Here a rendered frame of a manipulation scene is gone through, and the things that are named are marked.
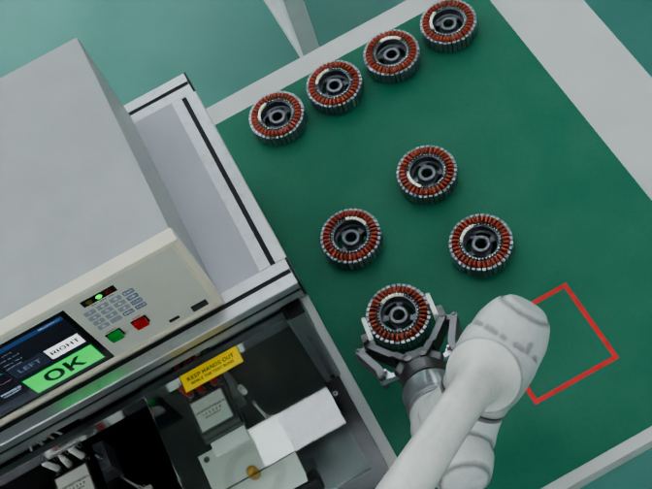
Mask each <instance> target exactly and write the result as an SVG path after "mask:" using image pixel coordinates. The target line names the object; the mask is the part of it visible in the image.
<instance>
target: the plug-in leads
mask: <svg viewBox="0 0 652 489"><path fill-rule="evenodd" d="M57 434H58V435H60V436H61V435H62V434H63V433H60V432H58V431H56V432H54V433H52V434H50V435H48V436H47V437H45V438H43V439H41V440H39V441H37V443H38V444H40V445H41V446H42V445H43V444H45V443H47V442H49V441H51V440H53V439H55V438H57ZM76 448H77V445H74V446H73V447H71V448H69V449H67V450H68V452H70V453H72V454H73V455H75V456H76V457H78V458H79V459H80V460H84V459H86V453H84V452H83V451H79V450H77V449H76ZM62 453H63V452H62ZM62 453H60V454H58V455H56V456H57V457H58V458H59V460H60V461H61V462H62V463H63V464H64V465H65V467H66V468H67V469H71V468H73V467H74V462H73V461H71V460H69V459H68V458H66V457H65V456H64V455H62ZM41 465H42V466H43V467H45V468H48V469H50V470H53V471H55V472H56V473H59V472H61V470H62V466H60V465H59V464H54V463H51V462H48V461H46V462H45V463H43V464H41Z"/></svg>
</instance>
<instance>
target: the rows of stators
mask: <svg viewBox="0 0 652 489"><path fill-rule="evenodd" d="M444 2H445V3H444ZM457 20H460V21H461V22H462V24H463V25H462V27H461V28H458V27H459V26H458V23H457ZM446 25H452V26H451V27H445V26H446ZM436 27H438V28H439V29H440V33H439V32H438V31H436ZM420 30H421V35H422V39H423V41H424V42H425V44H426V45H428V47H429V48H431V49H434V50H435V51H440V52H452V50H454V51H457V49H458V50H461V49H462V48H463V49H464V48H465V47H466V45H467V46H468V45H469V44H470V43H471V42H472V41H473V39H474V38H475V36H476V32H477V21H476V14H475V12H474V9H473V8H472V7H470V5H469V4H467V3H466V2H463V1H461V0H459V1H458V0H454V1H453V0H449V2H448V0H445V1H443V0H440V2H439V1H438V2H436V4H435V3H434V4H433V5H432V7H431V6H430V7H428V9H426V10H425V13H423V15H422V17H421V19H420ZM383 33H384V34H383ZM383 33H382V32H380V33H379V35H378V34H376V35H375V36H374V37H372V39H371V40H369V41H368V43H367V44H366V46H365V48H364V52H363V58H364V62H365V66H366V69H367V72H368V73H369V75H370V76H372V78H373V79H375V80H376V81H379V82H383V83H391V82H392V83H396V80H397V82H401V81H402V82H403V81H405V80H406V79H408V78H409V76H412V75H413V74H414V73H415V72H416V70H417V69H418V66H419V65H420V62H421V54H420V49H419V45H418V43H417V41H416V40H415V38H414V37H413V36H412V35H411V34H409V33H408V32H406V31H404V30H403V31H401V30H398V31H397V29H393V31H392V29H391V30H388V33H387V30H386V31H383ZM399 49H401V50H403V51H404V52H405V54H406V56H405V58H403V57H402V55H401V53H400V52H399ZM383 52H384V54H382V53H383ZM391 55H396V56H395V57H394V58H389V56H391ZM379 60H383V62H384V63H385V65H384V64H381V63H380V62H379ZM326 63H327V65H326ZM326 63H323V64H322V66H323V67H322V66H321V65H319V66H318V68H315V69H314V71H312V72H311V75H310V76H309V79H308V81H307V94H308V96H309V98H310V102H311V103H312V105H313V107H314V108H316V109H317V110H318V111H319V112H322V113H323V114H340V113H341V114H343V110H344V111H345V112H348V109H349V110H351V109H353V108H354V107H355V106H356V104H358V103H359V101H360V100H361V99H362V97H363V93H364V83H363V80H362V77H361V74H360V71H358V69H357V67H355V66H354V65H352V63H350V62H349V63H348V62H347V61H343V60H341V61H339V60H336V62H335V60H332V61H331V63H330V61H328V62H326ZM405 78H406V79H405ZM340 79H342V80H344V81H341V80H340ZM326 83H327V84H326ZM325 84H326V87H327V88H326V91H327V92H326V93H324V94H322V90H323V87H324V85H325ZM347 85H348V88H347V90H345V87H346V86H347ZM334 86H338V88H337V89H332V88H333V87H334ZM269 94H270V96H269V95H268V94H266V95H265V97H266V98H265V97H264V96H262V97H261V99H258V100H257V102H255V103H254V106H252V110H250V114H249V118H248V120H249V125H250V127H251V129H252V131H253V133H254V135H255V137H256V138H257V139H258V140H259V141H260V142H261V143H263V144H265V145H270V146H274V147H277V145H279V146H282V144H283V145H287V142H288V143H291V140H292V141H295V140H296V139H295V138H298V137H299V135H301V134H302V133H303V132H302V131H304V130H305V127H306V123H307V113H306V111H305V108H304V106H303V103H302V101H301V100H300V99H299V98H298V97H297V96H296V95H295V94H293V93H290V92H288V91H287V92H286V91H279V92H277V91H274V94H273V92H270V93H269ZM352 107H353V108H352ZM282 110H283V111H282ZM289 113H291V117H290V119H289V121H288V116H287V114H289ZM277 117H281V119H280V120H275V119H276V118H277ZM267 118H268V119H269V120H270V124H271V127H268V126H266V119H267ZM290 139H291V140H290ZM286 141H287V142H286Z"/></svg>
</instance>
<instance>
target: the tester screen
mask: <svg viewBox="0 0 652 489"><path fill-rule="evenodd" d="M75 334H78V335H79V336H81V337H82V338H83V339H84V340H85V342H84V343H82V344H80V345H78V346H77V347H75V348H73V349H71V350H69V351H67V352H66V353H64V354H62V355H60V356H58V357H56V358H55V359H53V360H51V361H49V362H47V363H46V364H45V365H43V366H41V367H39V368H37V369H36V370H34V371H32V372H30V373H28V374H26V375H24V376H22V377H20V378H17V377H15V376H14V375H12V374H10V373H9V372H8V371H9V370H11V369H12V368H14V367H16V366H18V365H20V364H22V363H23V362H25V361H27V360H29V359H31V358H33V357H34V356H36V355H38V354H40V353H42V352H43V351H45V350H47V349H49V348H51V347H53V346H54V345H56V344H58V343H60V342H63V341H64V340H66V339H68V338H70V337H72V336H74V335H75ZM90 344H91V345H92V346H93V347H95V348H96V349H97V350H98V351H99V352H100V353H102V354H103V355H104V356H105V357H104V358H102V359H100V360H99V361H97V362H95V363H93V364H91V365H89V366H88V367H86V368H84V369H82V370H80V371H79V372H77V373H75V374H73V375H70V376H69V377H67V378H65V379H63V380H61V381H60V382H58V383H56V384H54V385H53V386H51V387H50V388H48V389H46V390H44V391H42V392H40V393H37V392H36V391H34V390H33V389H31V388H30V387H28V386H27V385H26V384H24V383H23V381H24V380H26V379H27V378H29V377H31V376H33V375H35V374H37V373H39V372H41V371H42V370H44V369H46V368H48V367H50V366H52V365H53V364H55V363H57V362H59V361H61V360H63V359H64V358H66V357H68V356H70V355H72V354H73V353H75V352H77V351H79V350H81V349H83V348H84V347H86V346H88V345H90ZM106 358H108V357H107V356H106V355H105V354H104V353H103V352H101V351H100V350H99V349H98V348H97V347H96V346H95V345H93V344H92V343H91V342H90V341H89V340H88V339H86V338H85V337H84V336H83V335H82V334H81V333H79V332H78V331H77V330H76V329H75V328H74V327H73V326H71V325H70V324H69V323H68V322H67V321H66V320H65V319H63V318H62V317H61V316H59V317H57V318H55V319H54V320H53V321H51V322H49V323H47V324H45V325H44V326H42V327H40V328H38V329H36V330H34V331H33V332H31V333H29V334H27V335H25V336H23V337H22V338H20V339H18V340H16V341H14V342H12V343H10V344H8V345H6V346H4V347H3V348H1V349H0V400H1V401H3V403H1V404H0V407H1V406H3V405H4V404H6V403H7V402H9V401H11V400H12V399H14V398H16V397H18V396H20V395H22V394H23V393H26V394H28V395H29V396H30V397H28V398H27V399H25V400H23V401H21V402H19V403H17V404H16V405H14V406H12V407H9V408H8V409H6V410H4V411H2V412H0V416H2V415H3V414H5V413H7V412H9V411H11V410H13V409H14V408H17V407H19V406H21V405H23V404H24V403H26V402H28V401H30V400H32V399H33V398H35V397H37V396H39V395H41V394H43V393H44V392H46V391H48V390H50V389H51V388H52V387H54V386H56V385H58V384H60V383H62V382H63V381H65V380H67V379H69V378H71V377H72V376H74V375H77V374H79V373H81V372H82V371H84V370H86V369H88V368H90V367H92V366H93V365H95V364H97V363H99V362H101V361H102V360H104V359H106Z"/></svg>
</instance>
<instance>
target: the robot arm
mask: <svg viewBox="0 0 652 489"><path fill-rule="evenodd" d="M425 296H426V298H427V300H428V303H429V305H430V308H431V311H432V314H433V316H434V318H435V320H436V322H437V323H436V325H435V327H434V329H433V331H432V334H431V336H430V338H429V339H428V340H426V341H425V344H424V346H423V347H422V346H421V347H418V348H416V349H415V350H413V351H409V352H406V353H405V354H402V353H400V352H397V351H396V352H392V351H390V350H388V349H385V348H383V347H380V346H378V345H375V341H374V338H373V336H372V333H371V331H370V328H369V326H368V323H367V321H366V318H365V317H363V318H362V319H361V320H362V323H363V325H364V328H365V330H366V334H364V335H361V339H362V342H363V345H364V346H363V348H357V349H356V350H355V354H356V356H357V359H358V361H359V363H360V364H361V365H362V366H363V367H364V368H365V369H367V370H368V371H369V372H370V373H371V374H372V375H373V376H375V377H376V378H377V379H378V380H379V381H380V384H381V386H382V388H383V389H387V388H388V387H389V383H390V382H393V381H395V380H398V381H399V382H401V384H402V386H403V402H404V405H405V408H406V410H407V416H408V419H409V422H410V434H411V439H410V440H409V442H408V443H407V445H406V446H405V448H404V449H403V451H402V452H401V453H400V455H399V456H398V458H397V459H396V460H395V462H394V463H393V465H392V466H391V467H390V469H389V470H388V472H387V473H386V474H385V476H384V477H383V479H382V480H381V481H380V482H379V484H378V485H377V487H376V488H375V489H435V488H436V487H438V489H484V488H486V487H487V485H488V484H489V483H490V481H491V478H492V474H493V470H494V461H495V454H494V450H493V449H494V447H495V445H496V440H497V435H498V432H499V429H500V426H501V424H502V421H503V419H504V417H505V415H506V414H507V412H508V411H509V409H510V408H511V407H513V406H514V405H515V404H516V403H517V402H518V401H519V400H520V398H521V397H522V396H523V394H524V393H525V391H526V390H527V388H528V386H529V385H530V383H531V382H532V380H533V378H534V376H535V374H536V372H537V370H538V366H539V364H540V363H541V361H542V359H543V357H544V355H545V352H546V349H547V346H548V342H549V335H550V325H549V323H548V321H547V316H546V314H545V313H544V312H543V310H542V309H540V308H539V307H538V306H536V305H535V304H533V303H532V302H530V301H528V300H526V299H524V298H522V297H520V296H517V295H512V294H509V295H505V296H499V297H497V298H496V299H494V300H492V301H491V302H490V303H488V304H487V305H486V306H485V307H484V308H483V309H482V310H480V311H479V313H478V314H477V315H476V317H475V318H474V320H473V321H472V323H471V324H469V325H468V326H467V327H466V329H465V330H464V332H463V333H462V335H461V336H460V331H461V323H460V320H459V317H458V314H457V312H456V311H454V312H452V313H451V314H449V315H448V314H445V312H444V310H443V307H442V306H441V305H439V306H436V307H435V305H434V303H433V300H432V298H431V296H430V293H426V294H425ZM447 331H448V345H447V346H446V350H445V352H444V353H441V352H440V347H441V345H442V343H443V340H444V338H445V336H446V333H447ZM375 360H376V361H378V362H381V363H383V364H385V365H388V366H390V367H392V368H394V369H395V370H394V373H390V372H388V371H387V370H386V369H382V367H381V366H380V365H379V364H378V363H377V362H376V361H375ZM446 361H447V365H446V367H445V362H446Z"/></svg>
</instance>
